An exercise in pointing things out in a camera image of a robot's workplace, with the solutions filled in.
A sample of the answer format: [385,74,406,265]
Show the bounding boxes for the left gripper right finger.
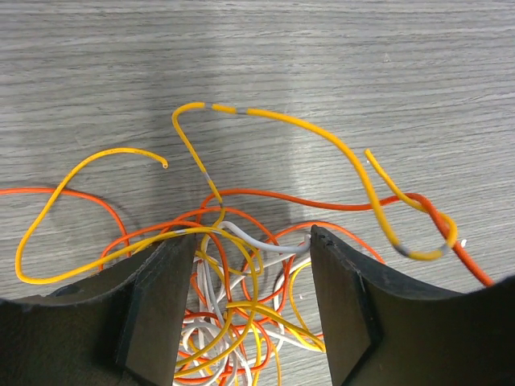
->
[310,226,514,385]

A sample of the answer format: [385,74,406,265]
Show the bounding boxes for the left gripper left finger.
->
[1,236,196,385]

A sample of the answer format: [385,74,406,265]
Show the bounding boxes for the orange yellow wires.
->
[0,101,496,386]

